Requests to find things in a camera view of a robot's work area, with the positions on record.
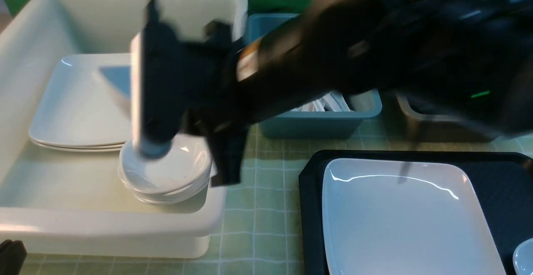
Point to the large white plastic tub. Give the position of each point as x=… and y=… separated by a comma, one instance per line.
x=73, y=203

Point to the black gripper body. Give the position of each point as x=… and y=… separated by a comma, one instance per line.
x=208, y=83

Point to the white bowl tray corner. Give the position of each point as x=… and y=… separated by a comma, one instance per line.
x=523, y=258

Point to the top white stacked small bowl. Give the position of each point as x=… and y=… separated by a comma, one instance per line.
x=187, y=161

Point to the white square rice plate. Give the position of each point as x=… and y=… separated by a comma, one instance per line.
x=379, y=220

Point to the teal plastic bin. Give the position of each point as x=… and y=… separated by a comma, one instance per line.
x=311, y=125

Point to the black serving tray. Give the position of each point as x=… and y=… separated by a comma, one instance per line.
x=502, y=181

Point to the green checked tablecloth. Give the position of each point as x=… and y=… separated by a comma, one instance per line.
x=261, y=230

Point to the lower white stacked small bowls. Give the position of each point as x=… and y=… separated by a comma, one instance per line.
x=172, y=197

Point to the lower white stacked square plates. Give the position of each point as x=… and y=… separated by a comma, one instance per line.
x=85, y=149

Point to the dark object bottom left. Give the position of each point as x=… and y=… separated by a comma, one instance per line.
x=12, y=257

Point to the top white stacked square plate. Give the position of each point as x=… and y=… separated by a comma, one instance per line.
x=78, y=108

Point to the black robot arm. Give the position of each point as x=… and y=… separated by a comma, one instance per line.
x=471, y=59

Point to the brown plastic bin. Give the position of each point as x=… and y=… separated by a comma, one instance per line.
x=440, y=128

